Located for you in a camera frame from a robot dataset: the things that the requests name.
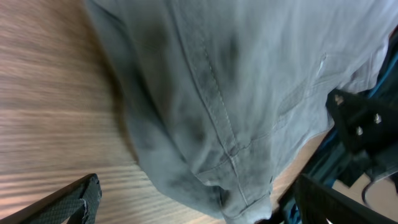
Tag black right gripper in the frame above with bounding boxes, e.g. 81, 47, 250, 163
326, 89, 397, 154

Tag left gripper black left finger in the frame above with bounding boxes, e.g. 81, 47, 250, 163
1, 174, 102, 224

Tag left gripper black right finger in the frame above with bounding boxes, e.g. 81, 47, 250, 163
294, 175, 397, 224

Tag grey shorts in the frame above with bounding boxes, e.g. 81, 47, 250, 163
85, 0, 397, 223

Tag teal blue garment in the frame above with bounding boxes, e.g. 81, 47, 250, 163
279, 52, 398, 224

